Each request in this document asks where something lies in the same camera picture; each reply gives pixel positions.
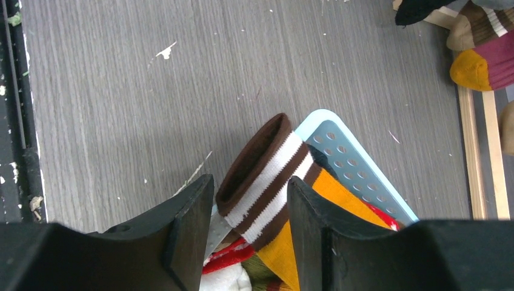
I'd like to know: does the brown white orange sock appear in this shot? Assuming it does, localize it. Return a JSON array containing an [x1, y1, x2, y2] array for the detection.
[[216, 113, 399, 290]]

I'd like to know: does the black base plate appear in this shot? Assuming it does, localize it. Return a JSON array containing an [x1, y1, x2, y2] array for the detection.
[[1, 1, 47, 224]]

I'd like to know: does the brown white striped hanging sock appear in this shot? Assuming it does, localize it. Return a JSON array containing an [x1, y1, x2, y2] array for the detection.
[[446, 1, 513, 51]]

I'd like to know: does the red white patterned sock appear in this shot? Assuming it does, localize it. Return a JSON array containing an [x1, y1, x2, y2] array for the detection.
[[202, 201, 404, 275]]

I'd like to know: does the maroon purple striped sock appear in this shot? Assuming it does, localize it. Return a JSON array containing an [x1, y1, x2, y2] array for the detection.
[[450, 31, 513, 92]]

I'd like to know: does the wooden rack frame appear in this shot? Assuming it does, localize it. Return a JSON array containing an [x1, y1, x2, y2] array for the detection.
[[391, 0, 512, 221]]

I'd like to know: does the white sock in basket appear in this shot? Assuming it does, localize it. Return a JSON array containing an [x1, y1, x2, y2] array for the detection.
[[199, 263, 252, 291]]

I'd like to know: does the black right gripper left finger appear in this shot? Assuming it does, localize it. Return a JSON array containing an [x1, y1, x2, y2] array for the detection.
[[1, 174, 214, 290]]

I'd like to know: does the light blue plastic basket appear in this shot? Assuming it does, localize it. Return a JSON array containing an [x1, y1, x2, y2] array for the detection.
[[205, 109, 418, 259]]

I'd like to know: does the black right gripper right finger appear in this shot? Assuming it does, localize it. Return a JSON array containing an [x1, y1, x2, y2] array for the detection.
[[287, 177, 513, 290]]

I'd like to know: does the navy black white sock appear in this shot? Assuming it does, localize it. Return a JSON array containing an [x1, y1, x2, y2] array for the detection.
[[395, 0, 455, 26]]

